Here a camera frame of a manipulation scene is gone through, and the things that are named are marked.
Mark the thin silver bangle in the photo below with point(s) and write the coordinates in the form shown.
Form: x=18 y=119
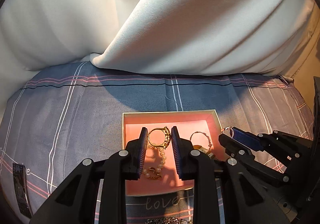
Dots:
x=199 y=138

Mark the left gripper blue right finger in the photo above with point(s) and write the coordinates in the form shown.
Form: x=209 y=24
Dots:
x=178 y=151

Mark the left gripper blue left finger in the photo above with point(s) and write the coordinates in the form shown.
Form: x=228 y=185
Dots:
x=142 y=147

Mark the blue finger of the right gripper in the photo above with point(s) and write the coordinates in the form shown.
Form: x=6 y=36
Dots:
x=247 y=139
x=235 y=149

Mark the right white pillow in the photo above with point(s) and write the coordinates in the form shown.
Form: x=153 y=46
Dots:
x=208 y=37

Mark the brown strap wristwatch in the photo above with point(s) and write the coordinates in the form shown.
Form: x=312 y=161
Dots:
x=205 y=150

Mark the left white pillow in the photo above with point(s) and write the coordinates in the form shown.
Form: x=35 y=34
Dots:
x=36 y=34

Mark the blue plaid bed sheet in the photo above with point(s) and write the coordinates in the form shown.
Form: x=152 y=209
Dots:
x=73 y=111

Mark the black smartphone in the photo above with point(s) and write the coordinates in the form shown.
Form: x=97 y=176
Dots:
x=21 y=191

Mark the white pillow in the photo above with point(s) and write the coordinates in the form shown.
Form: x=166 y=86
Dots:
x=36 y=34
x=208 y=37

